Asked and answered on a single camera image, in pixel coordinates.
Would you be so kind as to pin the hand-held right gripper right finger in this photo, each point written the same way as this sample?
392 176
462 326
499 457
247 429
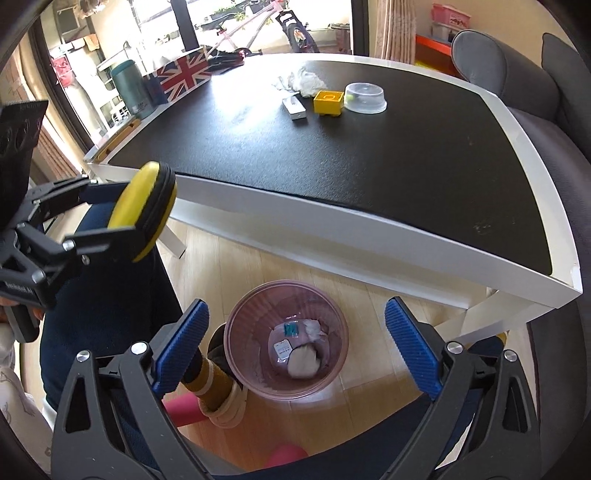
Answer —
415 346

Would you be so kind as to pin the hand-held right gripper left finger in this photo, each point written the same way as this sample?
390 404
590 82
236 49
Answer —
182 344

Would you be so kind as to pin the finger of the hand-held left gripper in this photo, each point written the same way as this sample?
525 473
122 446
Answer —
106 237
104 191

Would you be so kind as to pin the yellow and black round sponge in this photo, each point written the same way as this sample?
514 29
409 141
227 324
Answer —
147 207

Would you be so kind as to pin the pink translucent trash bin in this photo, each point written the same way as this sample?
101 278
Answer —
244 369

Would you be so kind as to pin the green and white timer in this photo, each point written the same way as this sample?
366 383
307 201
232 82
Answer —
282 349

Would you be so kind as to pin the teal toy brick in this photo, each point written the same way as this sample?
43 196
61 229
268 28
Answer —
292 329

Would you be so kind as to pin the white cloth pad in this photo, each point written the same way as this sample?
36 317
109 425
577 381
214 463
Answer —
304 362

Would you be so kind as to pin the person's left hand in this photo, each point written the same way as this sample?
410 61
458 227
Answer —
3 308

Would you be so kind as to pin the yellow wooden bar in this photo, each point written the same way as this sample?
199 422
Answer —
121 134

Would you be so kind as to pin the person's foot in slipper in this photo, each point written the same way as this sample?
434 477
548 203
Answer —
217 397

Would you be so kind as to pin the pink padded object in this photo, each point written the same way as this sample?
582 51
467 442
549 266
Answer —
284 454
184 410

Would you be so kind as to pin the person's left leg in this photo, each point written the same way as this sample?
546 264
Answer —
83 323

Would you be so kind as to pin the white plastic crate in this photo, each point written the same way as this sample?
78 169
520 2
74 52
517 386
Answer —
114 116

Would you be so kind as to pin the green thermos bottle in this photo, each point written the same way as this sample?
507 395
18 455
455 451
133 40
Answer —
131 90

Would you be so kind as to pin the red bag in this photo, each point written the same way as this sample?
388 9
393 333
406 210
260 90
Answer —
62 69

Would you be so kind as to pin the flag print tissue box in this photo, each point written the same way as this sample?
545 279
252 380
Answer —
184 71

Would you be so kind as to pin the black fabric item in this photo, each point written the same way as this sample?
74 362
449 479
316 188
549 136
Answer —
226 60

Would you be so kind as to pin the white flat plastic piece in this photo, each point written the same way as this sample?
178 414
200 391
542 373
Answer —
295 110

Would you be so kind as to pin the yellow toy brick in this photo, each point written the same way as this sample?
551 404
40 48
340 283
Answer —
328 105

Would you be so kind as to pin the white bicycle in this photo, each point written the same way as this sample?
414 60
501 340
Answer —
295 32

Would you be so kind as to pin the clear domed plastic container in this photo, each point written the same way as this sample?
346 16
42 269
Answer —
367 100

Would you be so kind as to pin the grey sofa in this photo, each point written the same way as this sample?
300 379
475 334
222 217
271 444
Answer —
545 129

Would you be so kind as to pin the orange kids table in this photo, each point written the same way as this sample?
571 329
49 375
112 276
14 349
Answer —
431 46

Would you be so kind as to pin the clear storage box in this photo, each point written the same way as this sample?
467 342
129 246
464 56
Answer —
443 31

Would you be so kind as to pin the beige pleated curtain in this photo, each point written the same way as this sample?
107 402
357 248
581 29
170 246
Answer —
397 27

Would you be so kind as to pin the pink storage box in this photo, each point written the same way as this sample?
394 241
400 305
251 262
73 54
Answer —
450 14

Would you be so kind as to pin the black door frame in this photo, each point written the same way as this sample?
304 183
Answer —
360 27

